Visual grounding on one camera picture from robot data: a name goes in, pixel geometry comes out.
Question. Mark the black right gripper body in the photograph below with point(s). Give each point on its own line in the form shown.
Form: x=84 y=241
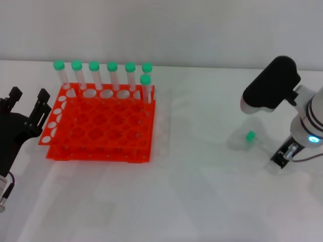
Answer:
x=277 y=158

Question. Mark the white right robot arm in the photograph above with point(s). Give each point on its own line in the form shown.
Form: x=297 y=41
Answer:
x=310 y=118

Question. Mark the green-capped clear test tube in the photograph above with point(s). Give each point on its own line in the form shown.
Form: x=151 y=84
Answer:
x=58 y=65
x=76 y=64
x=147 y=67
x=250 y=136
x=130 y=67
x=94 y=66
x=112 y=66
x=145 y=79

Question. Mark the orange plastic test tube rack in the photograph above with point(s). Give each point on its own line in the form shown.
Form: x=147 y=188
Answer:
x=106 y=126

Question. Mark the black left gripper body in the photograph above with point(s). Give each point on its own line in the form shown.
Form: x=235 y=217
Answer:
x=11 y=136

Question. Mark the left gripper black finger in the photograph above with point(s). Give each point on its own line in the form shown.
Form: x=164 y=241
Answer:
x=13 y=94
x=41 y=108

